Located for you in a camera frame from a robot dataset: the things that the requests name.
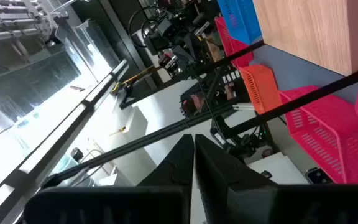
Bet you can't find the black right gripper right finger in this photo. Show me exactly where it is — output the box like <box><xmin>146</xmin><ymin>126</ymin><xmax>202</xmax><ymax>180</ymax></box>
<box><xmin>194</xmin><ymin>133</ymin><xmax>358</xmax><ymax>224</ymax></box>

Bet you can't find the black metal table frame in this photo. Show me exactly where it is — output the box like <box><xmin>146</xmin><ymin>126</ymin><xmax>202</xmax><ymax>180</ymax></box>
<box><xmin>42</xmin><ymin>104</ymin><xmax>239</xmax><ymax>187</ymax></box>

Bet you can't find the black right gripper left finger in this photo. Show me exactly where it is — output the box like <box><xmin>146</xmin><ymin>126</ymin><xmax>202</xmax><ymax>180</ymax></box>
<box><xmin>23</xmin><ymin>133</ymin><xmax>195</xmax><ymax>224</ymax></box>

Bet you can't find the orange plastic slotted basket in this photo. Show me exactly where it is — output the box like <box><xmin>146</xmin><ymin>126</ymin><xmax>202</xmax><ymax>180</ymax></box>
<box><xmin>237</xmin><ymin>63</ymin><xmax>283</xmax><ymax>115</ymax></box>

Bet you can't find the wooden shelf with black frame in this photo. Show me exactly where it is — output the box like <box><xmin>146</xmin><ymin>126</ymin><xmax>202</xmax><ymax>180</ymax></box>
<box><xmin>194</xmin><ymin>0</ymin><xmax>358</xmax><ymax>139</ymax></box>

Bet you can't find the blue plastic slotted basket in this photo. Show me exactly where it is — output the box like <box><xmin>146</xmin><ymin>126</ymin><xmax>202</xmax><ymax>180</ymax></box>
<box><xmin>216</xmin><ymin>0</ymin><xmax>263</xmax><ymax>45</ymax></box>

